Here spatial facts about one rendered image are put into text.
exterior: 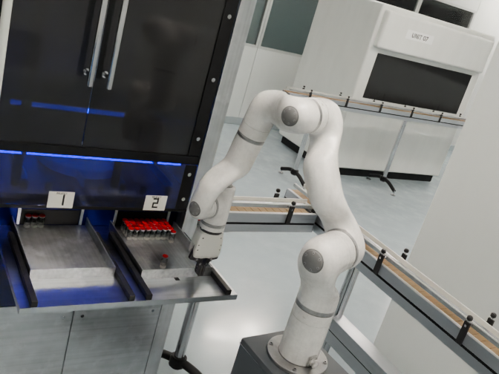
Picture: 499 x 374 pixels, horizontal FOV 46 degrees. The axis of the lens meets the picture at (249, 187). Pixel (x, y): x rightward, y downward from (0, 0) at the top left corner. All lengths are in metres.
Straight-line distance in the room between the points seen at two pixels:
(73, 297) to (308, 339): 0.69
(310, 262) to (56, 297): 0.74
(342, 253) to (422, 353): 1.66
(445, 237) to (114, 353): 1.65
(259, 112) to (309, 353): 0.71
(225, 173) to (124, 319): 0.87
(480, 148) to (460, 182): 0.19
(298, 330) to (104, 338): 0.95
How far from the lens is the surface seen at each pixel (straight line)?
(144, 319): 2.44
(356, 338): 2.68
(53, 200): 2.04
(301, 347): 1.76
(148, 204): 2.15
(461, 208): 2.99
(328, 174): 1.61
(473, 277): 2.96
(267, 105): 1.69
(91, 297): 1.82
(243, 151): 1.76
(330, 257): 1.56
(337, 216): 1.66
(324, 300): 1.67
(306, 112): 1.56
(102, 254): 2.02
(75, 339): 2.39
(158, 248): 2.15
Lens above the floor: 1.88
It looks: 19 degrees down
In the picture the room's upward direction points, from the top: 16 degrees clockwise
